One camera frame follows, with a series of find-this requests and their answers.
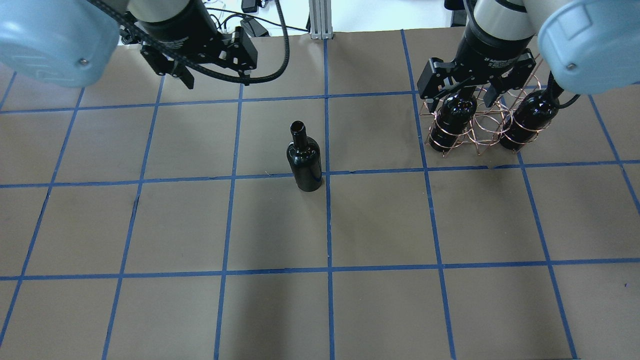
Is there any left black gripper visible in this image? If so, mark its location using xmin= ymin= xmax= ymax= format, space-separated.
xmin=135 ymin=0 xmax=258 ymax=90

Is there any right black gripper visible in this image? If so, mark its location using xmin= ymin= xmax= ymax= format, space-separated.
xmin=417 ymin=20 xmax=537 ymax=113

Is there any dark wine bottle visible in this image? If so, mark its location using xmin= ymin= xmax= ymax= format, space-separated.
xmin=286 ymin=120 xmax=322 ymax=192

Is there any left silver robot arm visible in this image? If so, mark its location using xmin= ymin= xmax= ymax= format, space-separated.
xmin=1 ymin=0 xmax=258 ymax=88

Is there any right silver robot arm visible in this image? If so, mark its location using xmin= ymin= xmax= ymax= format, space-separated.
xmin=417 ymin=0 xmax=640 ymax=111

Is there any dark bottle in rack end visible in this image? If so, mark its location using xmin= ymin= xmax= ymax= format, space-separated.
xmin=498 ymin=85 xmax=563 ymax=152

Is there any copper wire wine rack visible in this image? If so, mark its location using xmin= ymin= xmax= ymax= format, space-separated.
xmin=419 ymin=64 xmax=554 ymax=158

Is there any aluminium frame post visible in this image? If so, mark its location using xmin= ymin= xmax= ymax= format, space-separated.
xmin=308 ymin=0 xmax=334 ymax=40

